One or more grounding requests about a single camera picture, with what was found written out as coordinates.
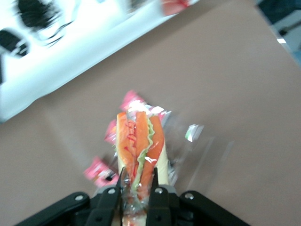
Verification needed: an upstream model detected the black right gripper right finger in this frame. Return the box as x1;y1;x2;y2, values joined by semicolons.
145;167;175;226

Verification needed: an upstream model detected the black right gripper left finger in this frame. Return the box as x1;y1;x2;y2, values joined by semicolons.
87;168;124;226

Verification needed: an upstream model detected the triangle sandwich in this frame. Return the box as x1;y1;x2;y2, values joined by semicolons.
112;110;171;226

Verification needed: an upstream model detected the pink snack pack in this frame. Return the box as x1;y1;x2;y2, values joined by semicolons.
104;120;118;145
119;90;147;112
84;156;119;187

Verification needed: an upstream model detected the clear acrylic stepped shelf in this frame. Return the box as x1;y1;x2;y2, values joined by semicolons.
112;105;237;190

